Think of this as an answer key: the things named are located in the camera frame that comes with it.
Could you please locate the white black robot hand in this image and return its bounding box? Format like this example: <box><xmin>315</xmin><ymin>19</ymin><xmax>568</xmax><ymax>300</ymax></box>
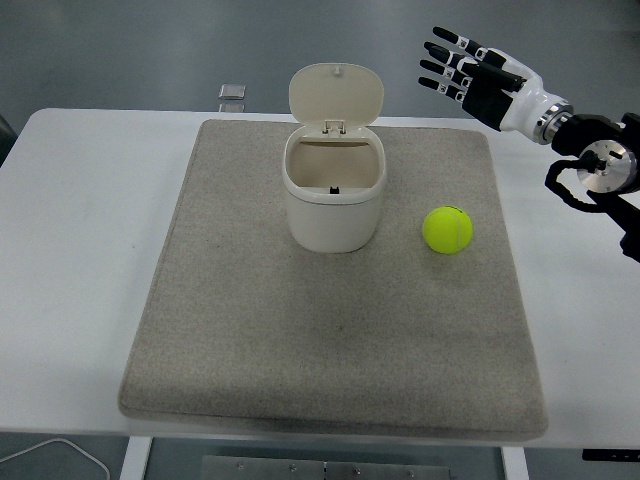
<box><xmin>418</xmin><ymin>25</ymin><xmax>571</xmax><ymax>137</ymax></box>

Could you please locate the white table leg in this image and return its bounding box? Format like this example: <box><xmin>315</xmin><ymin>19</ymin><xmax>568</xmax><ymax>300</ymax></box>
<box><xmin>499</xmin><ymin>443</ymin><xmax>529</xmax><ymax>480</ymax></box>
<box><xmin>120</xmin><ymin>435</ymin><xmax>153</xmax><ymax>480</ymax></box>

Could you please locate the yellow tennis ball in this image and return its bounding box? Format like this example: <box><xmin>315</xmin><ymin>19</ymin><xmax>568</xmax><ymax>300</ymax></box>
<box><xmin>422</xmin><ymin>205</ymin><xmax>474</xmax><ymax>256</ymax></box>

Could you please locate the grey metal plate with screws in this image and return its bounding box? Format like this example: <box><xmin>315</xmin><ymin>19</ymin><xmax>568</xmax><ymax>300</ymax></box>
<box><xmin>200</xmin><ymin>454</ymin><xmax>452</xmax><ymax>480</ymax></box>

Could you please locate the beige fabric mat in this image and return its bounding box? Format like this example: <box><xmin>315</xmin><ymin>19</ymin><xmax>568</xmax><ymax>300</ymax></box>
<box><xmin>117</xmin><ymin>118</ymin><xmax>550</xmax><ymax>442</ymax></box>

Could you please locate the cream plastic bin with lid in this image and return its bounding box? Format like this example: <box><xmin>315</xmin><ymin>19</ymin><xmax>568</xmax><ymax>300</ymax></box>
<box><xmin>283</xmin><ymin>60</ymin><xmax>388</xmax><ymax>255</ymax></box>

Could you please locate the black table control panel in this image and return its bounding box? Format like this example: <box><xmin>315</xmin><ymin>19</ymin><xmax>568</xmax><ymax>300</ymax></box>
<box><xmin>581</xmin><ymin>448</ymin><xmax>640</xmax><ymax>462</ymax></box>

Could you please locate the white cable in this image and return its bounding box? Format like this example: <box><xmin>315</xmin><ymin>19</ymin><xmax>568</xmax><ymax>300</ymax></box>
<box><xmin>0</xmin><ymin>437</ymin><xmax>111</xmax><ymax>480</ymax></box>

